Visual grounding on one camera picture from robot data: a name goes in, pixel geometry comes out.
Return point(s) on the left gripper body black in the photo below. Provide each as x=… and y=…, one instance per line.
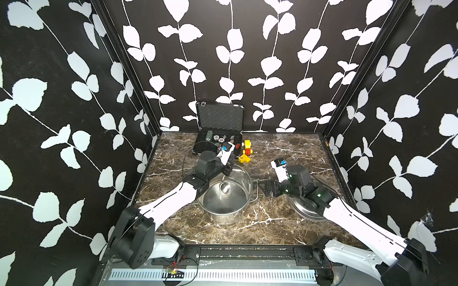
x=225, y=169

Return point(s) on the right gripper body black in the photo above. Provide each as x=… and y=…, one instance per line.
x=275, y=184

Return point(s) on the long metal spoon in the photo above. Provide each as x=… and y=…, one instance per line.
x=224, y=186

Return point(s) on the stainless steel pot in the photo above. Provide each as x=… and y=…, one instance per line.
x=228, y=209

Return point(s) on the steel pot lid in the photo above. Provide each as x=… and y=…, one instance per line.
x=311, y=200

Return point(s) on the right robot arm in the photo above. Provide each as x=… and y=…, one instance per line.
x=391, y=259

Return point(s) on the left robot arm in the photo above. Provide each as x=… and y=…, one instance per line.
x=134, y=238

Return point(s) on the yellow number six block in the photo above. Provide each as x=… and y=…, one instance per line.
x=244, y=159

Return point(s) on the yellow red toy car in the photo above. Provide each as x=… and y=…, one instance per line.
x=247, y=148

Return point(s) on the black poker chip case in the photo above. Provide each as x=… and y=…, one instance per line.
x=219, y=123

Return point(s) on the white perforated strip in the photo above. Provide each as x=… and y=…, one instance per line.
x=223, y=275

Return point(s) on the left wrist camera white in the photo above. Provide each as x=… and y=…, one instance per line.
x=225, y=152

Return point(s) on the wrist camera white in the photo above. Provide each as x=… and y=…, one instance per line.
x=280, y=167
x=225, y=152

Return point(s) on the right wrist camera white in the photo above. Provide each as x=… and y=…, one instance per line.
x=280, y=167

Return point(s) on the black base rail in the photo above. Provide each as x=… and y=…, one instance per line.
x=301, y=255

